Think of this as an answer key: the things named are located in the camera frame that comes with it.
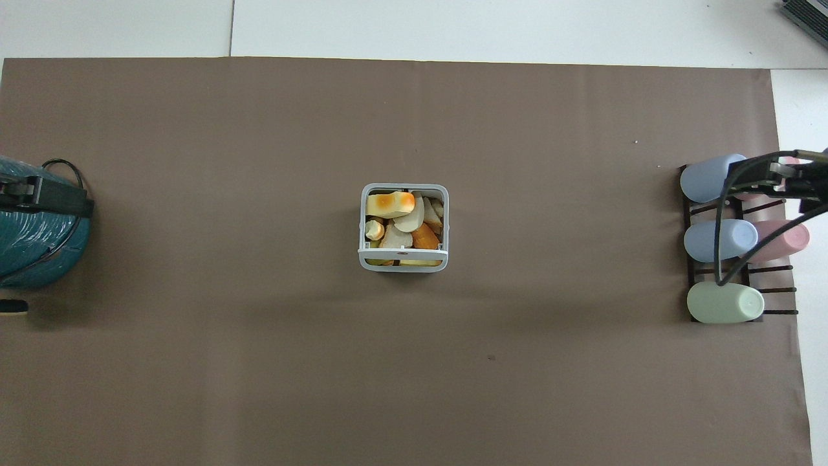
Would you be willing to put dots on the teal round bin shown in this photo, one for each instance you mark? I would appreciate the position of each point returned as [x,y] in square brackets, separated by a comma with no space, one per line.
[32,243]

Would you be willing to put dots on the orange food piece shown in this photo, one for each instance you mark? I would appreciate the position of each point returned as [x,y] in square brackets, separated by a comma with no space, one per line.
[425,238]

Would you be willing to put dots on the large cream food piece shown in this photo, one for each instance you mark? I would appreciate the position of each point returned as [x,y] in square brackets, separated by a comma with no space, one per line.
[411,217]

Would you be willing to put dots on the beige food piece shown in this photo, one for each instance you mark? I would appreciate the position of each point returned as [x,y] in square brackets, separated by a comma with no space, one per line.
[396,238]

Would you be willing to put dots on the cream peel piece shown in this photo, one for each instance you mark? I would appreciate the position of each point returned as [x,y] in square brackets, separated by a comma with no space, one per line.
[433,210]

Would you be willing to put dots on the orange yellow bread piece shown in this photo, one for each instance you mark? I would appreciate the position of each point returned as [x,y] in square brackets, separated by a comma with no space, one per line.
[388,204]

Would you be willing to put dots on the small cream food piece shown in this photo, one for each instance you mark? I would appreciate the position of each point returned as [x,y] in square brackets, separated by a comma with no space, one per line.
[374,230]

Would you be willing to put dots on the grey square basket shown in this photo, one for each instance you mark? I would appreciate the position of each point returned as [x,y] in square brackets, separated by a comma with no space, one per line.
[362,259]

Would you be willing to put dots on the blue cup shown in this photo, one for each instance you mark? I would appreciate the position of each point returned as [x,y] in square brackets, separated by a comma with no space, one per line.
[705,178]
[734,241]

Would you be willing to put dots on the green cup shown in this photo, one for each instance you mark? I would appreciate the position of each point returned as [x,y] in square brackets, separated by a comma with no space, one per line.
[724,304]

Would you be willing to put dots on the black cup rack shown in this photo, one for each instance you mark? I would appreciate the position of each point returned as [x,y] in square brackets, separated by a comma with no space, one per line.
[776,290]

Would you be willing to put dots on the pink cup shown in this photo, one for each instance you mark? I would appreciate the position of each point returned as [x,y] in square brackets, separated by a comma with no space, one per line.
[788,158]
[786,241]

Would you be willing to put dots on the black stand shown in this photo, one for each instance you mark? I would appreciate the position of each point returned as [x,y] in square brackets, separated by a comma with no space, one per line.
[11,305]

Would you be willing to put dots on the dark grey ribbed device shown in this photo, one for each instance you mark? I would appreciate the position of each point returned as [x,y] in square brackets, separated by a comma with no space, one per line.
[808,13]

